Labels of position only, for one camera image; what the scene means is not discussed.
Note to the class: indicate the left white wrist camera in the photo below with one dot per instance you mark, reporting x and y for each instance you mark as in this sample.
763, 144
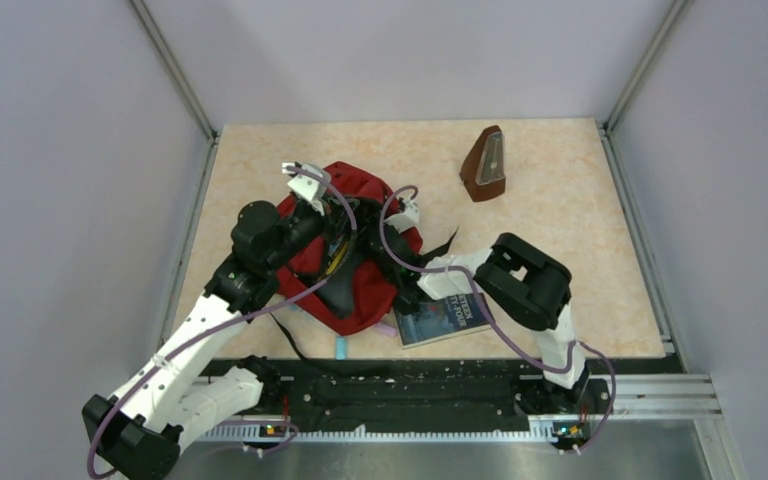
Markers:
306, 183

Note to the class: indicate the light blue marker pen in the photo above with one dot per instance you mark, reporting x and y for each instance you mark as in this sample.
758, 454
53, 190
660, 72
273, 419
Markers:
341, 348

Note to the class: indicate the pink highlighter pen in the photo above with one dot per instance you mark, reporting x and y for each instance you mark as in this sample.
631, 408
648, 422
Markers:
386, 329

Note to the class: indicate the dark blue hardcover book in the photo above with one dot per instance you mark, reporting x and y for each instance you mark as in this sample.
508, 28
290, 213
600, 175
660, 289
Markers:
438, 320

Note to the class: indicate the brown wooden metronome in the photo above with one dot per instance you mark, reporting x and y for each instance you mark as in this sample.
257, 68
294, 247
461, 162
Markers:
482, 172

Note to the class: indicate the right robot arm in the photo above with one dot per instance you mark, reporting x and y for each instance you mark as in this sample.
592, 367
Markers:
531, 287

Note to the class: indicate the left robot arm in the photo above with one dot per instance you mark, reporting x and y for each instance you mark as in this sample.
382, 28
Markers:
141, 429

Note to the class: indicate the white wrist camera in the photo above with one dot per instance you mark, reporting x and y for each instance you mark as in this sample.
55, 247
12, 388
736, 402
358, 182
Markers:
406, 217
306, 183

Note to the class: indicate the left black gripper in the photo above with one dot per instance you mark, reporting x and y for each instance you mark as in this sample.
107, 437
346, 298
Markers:
333, 222

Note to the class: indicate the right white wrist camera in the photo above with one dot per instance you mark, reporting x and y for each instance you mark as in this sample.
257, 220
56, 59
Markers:
406, 217

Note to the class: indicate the red backpack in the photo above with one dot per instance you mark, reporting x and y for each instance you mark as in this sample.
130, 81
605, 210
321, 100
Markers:
360, 292

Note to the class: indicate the yellow notebook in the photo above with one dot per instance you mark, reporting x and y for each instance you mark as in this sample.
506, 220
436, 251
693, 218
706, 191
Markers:
335, 254

